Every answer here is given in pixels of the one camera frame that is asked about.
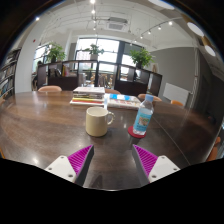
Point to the flat round red coaster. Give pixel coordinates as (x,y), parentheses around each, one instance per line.
(131,131)

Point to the person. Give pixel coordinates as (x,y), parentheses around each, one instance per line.
(37,75)

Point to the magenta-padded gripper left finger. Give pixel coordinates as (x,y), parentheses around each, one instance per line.
(61,167)

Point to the ceiling lights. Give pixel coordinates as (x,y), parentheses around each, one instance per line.
(195,29)

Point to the white ceiling air conditioner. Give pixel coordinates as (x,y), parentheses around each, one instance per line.
(116,26)

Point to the flat blue-covered book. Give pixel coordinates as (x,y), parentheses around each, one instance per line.
(123,101)

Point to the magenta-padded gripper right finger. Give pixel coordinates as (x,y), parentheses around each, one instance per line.
(163,167)

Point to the tall dark bookshelf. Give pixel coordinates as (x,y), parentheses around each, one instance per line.
(8,75)

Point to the cream ceramic mug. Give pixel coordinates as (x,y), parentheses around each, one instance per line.
(96,122)

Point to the stack of books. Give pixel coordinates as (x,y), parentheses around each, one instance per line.
(88,96)

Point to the small white-potted plant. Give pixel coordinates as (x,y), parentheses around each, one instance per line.
(94,50)

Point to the white wall board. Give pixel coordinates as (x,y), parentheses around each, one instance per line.
(176,94)

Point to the bushy potted plant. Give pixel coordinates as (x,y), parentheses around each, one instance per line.
(56,53)

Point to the dark-potted leafy plant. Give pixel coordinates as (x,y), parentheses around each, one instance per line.
(141,57)

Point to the clear blue-capped water bottle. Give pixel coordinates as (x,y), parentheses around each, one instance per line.
(143,116)

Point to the low dark shelf unit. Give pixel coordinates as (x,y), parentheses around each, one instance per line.
(66,83)

